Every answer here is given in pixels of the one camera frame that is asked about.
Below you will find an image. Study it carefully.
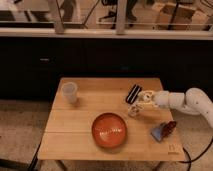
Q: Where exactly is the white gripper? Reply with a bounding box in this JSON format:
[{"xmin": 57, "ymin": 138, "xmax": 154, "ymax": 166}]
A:
[{"xmin": 132, "ymin": 90, "xmax": 169, "ymax": 111}]

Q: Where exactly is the small clear bottle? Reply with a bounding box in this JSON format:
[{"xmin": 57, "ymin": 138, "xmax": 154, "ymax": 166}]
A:
[{"xmin": 128, "ymin": 104, "xmax": 140, "ymax": 117}]

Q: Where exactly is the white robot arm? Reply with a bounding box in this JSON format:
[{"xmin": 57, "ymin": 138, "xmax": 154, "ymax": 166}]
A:
[{"xmin": 128, "ymin": 88, "xmax": 213, "ymax": 128}]

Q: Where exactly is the brown bottle lying down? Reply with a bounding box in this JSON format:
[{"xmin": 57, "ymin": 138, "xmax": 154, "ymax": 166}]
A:
[{"xmin": 161, "ymin": 121, "xmax": 177, "ymax": 137}]

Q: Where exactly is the red orange bowl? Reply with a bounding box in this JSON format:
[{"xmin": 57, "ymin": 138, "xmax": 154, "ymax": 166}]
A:
[{"xmin": 91, "ymin": 113, "xmax": 127, "ymax": 148}]

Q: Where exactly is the translucent plastic cup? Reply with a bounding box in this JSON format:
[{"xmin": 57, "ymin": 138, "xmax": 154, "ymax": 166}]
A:
[{"xmin": 61, "ymin": 82, "xmax": 78, "ymax": 103}]

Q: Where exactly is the cardboard box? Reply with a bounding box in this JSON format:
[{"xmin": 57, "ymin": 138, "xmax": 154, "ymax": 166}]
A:
[{"xmin": 152, "ymin": 2, "xmax": 210, "ymax": 31}]

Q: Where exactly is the black cabinet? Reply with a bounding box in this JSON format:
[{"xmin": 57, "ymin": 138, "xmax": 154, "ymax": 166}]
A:
[{"xmin": 0, "ymin": 37, "xmax": 213, "ymax": 99}]

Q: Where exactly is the black cable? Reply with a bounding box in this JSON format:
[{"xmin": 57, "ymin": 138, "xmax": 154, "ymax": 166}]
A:
[{"xmin": 179, "ymin": 137, "xmax": 213, "ymax": 171}]

